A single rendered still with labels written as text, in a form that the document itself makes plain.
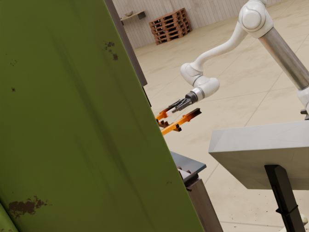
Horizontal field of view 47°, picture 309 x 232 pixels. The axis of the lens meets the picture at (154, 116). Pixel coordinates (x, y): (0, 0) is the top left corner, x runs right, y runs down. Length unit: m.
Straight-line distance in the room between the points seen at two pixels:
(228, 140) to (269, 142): 0.12
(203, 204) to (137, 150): 0.60
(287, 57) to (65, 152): 1.43
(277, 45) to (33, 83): 1.44
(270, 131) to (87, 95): 0.50
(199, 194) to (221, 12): 11.25
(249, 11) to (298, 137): 1.07
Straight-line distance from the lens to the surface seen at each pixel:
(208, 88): 2.29
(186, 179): 1.44
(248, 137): 1.04
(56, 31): 0.88
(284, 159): 1.03
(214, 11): 12.62
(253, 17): 1.93
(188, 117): 1.95
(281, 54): 2.03
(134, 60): 1.24
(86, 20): 0.91
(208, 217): 1.54
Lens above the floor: 1.63
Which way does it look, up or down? 17 degrees down
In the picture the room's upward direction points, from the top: 24 degrees counter-clockwise
